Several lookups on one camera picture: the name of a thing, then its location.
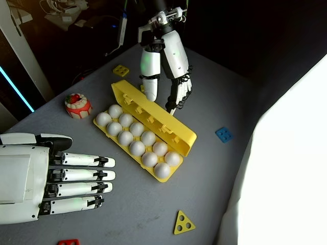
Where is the white gadget with cables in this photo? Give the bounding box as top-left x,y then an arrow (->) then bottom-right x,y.
39,0 -> 89,15

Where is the toy strawberry cake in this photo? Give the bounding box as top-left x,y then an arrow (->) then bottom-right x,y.
64,93 -> 93,119

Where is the grey table cloth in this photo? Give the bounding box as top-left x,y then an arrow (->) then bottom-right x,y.
0,47 -> 264,245

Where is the red block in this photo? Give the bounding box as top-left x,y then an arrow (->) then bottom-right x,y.
57,238 -> 80,245

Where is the cyan light strip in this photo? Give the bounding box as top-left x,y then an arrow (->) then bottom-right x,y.
0,65 -> 35,113

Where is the yellow square block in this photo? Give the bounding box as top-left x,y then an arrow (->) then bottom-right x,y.
112,64 -> 130,77

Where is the blue square block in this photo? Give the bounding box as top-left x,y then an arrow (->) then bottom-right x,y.
215,127 -> 233,143

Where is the yellow triangle block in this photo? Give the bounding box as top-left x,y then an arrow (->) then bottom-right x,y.
173,210 -> 196,235

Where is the white slanted post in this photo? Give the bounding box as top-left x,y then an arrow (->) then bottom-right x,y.
0,0 -> 56,103

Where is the white power adapter cable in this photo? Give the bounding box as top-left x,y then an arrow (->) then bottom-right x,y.
105,14 -> 128,57

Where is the yellow egg carton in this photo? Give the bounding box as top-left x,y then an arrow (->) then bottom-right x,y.
93,79 -> 198,183

